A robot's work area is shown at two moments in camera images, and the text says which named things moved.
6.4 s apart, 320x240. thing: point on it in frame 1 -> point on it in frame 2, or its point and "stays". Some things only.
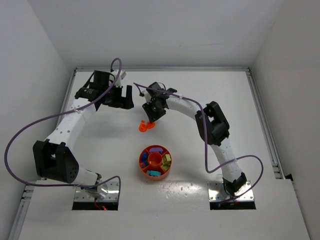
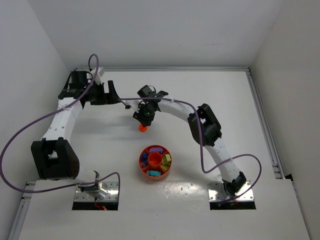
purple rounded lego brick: x=156 y=149 stays
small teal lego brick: x=155 y=173 stays
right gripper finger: x=159 y=114 -> x=147 y=121
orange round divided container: x=155 y=161 stays
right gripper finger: x=149 y=112 -> x=137 y=116
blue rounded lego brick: x=144 y=157 stays
